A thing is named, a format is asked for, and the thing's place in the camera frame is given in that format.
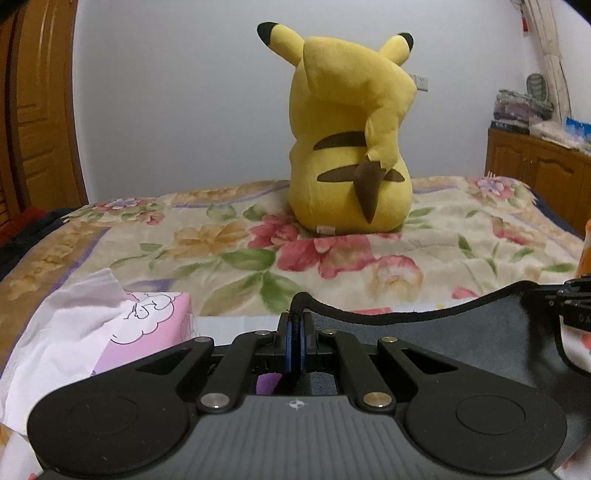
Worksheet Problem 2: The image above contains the yellow plush toy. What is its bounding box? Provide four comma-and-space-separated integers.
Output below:
256, 21, 415, 237

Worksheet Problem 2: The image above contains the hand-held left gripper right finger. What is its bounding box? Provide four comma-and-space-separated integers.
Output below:
297, 318, 460, 412

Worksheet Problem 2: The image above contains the floral blanket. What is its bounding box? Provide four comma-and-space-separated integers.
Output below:
0, 175, 587, 480

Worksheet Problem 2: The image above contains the red cloth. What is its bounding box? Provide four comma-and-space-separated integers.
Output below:
11, 207, 49, 228

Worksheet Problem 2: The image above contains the pale curtain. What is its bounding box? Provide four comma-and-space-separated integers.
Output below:
517, 0, 591, 121

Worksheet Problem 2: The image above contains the orange object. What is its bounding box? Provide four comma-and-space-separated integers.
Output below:
573, 220, 591, 279

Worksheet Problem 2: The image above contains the dark grey towel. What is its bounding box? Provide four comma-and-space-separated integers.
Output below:
290, 278, 571, 398

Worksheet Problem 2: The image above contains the white tissue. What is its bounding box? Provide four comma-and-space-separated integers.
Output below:
0, 269, 139, 437

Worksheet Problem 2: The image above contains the stack of folded cloths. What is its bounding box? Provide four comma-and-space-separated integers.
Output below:
493, 89, 555, 130

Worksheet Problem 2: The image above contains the wooden cabinet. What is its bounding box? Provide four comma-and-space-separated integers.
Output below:
485, 128, 591, 238

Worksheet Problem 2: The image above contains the blue box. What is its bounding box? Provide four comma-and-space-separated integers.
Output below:
564, 117, 591, 145

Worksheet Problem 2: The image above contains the wooden door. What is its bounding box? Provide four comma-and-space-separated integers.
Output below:
0, 0, 89, 227

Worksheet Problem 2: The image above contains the pink tissue box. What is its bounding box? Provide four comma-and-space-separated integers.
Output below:
90, 291, 200, 376

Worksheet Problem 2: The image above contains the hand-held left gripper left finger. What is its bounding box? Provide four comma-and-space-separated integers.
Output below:
135, 314, 296, 414

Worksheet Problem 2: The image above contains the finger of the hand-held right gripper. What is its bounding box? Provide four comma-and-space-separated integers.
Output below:
521, 278, 573, 319

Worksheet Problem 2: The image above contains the dark blue bedsheet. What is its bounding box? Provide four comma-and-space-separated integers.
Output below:
0, 208, 75, 282

